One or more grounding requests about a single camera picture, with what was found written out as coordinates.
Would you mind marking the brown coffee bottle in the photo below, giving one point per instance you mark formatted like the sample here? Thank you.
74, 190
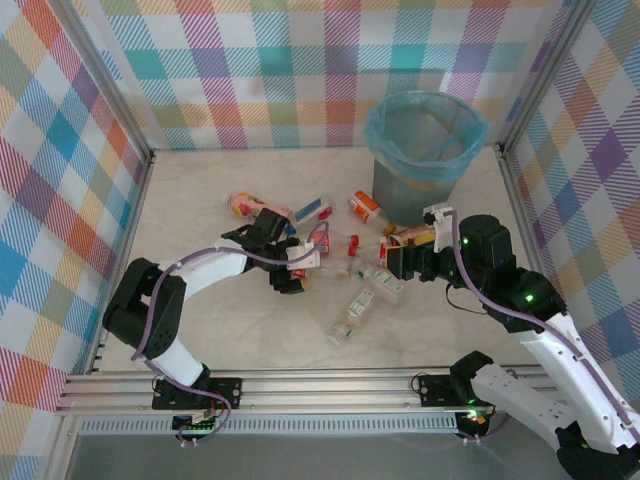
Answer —
410, 232

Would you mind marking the clear bottle with green label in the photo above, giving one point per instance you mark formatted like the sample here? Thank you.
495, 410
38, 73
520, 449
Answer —
387, 285
357, 307

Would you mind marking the pink strawberry drink bottle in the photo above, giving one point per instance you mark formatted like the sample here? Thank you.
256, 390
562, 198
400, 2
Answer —
245, 204

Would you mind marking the clear bottle with blue label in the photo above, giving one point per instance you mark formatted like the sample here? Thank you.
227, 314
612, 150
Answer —
312, 209

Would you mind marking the small orange label bottle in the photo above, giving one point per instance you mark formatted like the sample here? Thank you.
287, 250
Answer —
362, 205

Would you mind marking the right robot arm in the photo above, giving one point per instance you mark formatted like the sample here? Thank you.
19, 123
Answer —
562, 370

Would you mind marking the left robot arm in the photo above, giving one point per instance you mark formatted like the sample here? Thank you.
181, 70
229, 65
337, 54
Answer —
165, 310

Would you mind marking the grey mesh waste bin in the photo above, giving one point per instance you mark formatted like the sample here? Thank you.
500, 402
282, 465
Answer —
400, 200

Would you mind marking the blue plastic bin liner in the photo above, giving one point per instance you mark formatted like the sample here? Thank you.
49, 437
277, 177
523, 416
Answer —
382, 150

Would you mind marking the small controller circuit board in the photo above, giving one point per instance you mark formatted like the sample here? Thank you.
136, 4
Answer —
475, 420
197, 425

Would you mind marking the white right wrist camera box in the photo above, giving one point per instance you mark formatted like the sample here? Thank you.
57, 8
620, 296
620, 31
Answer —
442, 225

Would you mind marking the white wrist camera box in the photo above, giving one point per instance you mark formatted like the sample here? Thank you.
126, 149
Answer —
442, 225
305, 256

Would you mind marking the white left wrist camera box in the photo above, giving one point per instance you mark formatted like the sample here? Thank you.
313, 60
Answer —
305, 256

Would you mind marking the aluminium frame side rail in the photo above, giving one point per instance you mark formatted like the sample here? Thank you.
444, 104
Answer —
520, 210
133, 210

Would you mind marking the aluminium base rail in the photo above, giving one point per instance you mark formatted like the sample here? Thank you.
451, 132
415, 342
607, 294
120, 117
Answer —
325, 392

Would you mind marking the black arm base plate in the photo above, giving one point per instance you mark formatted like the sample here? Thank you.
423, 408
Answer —
435, 390
225, 392

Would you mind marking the aluminium frame post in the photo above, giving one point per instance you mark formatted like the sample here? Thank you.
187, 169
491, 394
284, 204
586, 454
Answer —
543, 75
103, 80

